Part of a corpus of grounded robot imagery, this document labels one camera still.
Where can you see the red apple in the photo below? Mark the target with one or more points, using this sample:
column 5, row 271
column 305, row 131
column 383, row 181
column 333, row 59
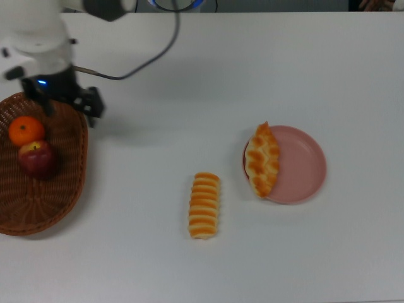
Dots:
column 35, row 159

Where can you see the leaf-shaped braided bread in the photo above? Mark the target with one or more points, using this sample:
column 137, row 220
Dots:
column 263, row 158

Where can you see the long striped bread roll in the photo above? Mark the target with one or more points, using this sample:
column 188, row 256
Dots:
column 204, row 208

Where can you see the brown woven basket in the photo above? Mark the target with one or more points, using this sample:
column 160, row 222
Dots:
column 47, row 205

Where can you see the person's hand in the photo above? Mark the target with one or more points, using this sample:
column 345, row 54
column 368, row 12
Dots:
column 377, row 3

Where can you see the orange mandarin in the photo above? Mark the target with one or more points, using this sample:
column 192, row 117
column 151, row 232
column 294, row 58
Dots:
column 26, row 131

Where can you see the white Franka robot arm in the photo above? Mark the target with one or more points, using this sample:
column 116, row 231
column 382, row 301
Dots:
column 38, row 28

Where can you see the white blue-ringed robot base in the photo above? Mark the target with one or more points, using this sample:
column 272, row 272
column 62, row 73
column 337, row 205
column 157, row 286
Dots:
column 186, row 4

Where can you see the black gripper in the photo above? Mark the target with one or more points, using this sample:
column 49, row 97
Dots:
column 60, row 85

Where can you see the pink plate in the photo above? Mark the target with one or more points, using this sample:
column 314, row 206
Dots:
column 303, row 164

